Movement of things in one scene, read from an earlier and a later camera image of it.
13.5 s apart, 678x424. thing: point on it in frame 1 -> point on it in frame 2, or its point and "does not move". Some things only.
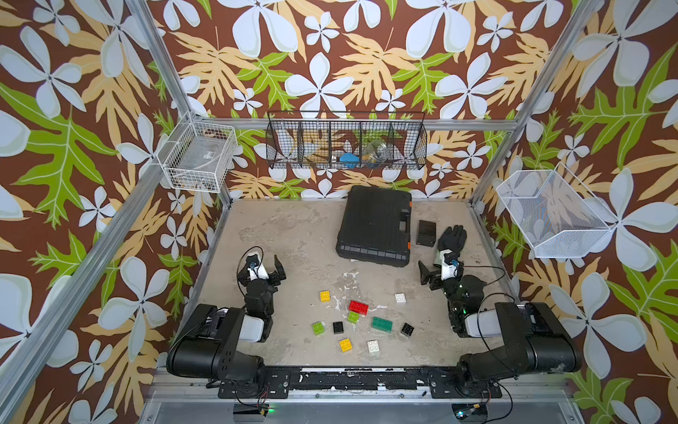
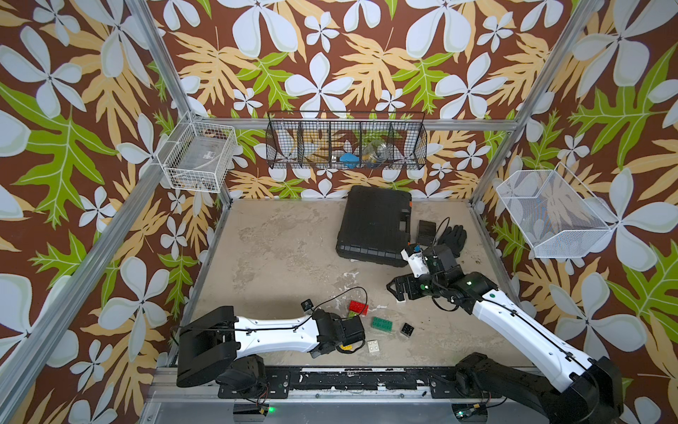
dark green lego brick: (382, 324) does not move
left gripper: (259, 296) -> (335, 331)
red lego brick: (358, 307) does not move
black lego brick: (407, 329) does not move
